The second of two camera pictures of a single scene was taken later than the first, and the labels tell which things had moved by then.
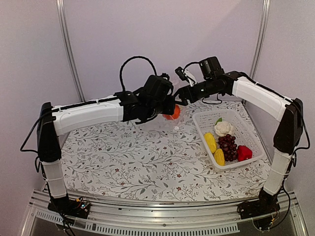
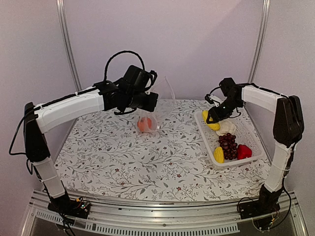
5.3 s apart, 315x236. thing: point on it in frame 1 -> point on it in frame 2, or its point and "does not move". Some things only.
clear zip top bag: [177, 120] -> [149, 121]
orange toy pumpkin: [175, 114] -> [144, 124]
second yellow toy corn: [219, 155] does not move
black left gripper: [170, 109] -> [151, 106]
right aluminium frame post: [261, 38] does not move
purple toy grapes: [227, 143] does not move
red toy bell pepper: [243, 153] does not move
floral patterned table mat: [163, 161] does not move
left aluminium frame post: [63, 25] does not move
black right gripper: [182, 94] -> [216, 115]
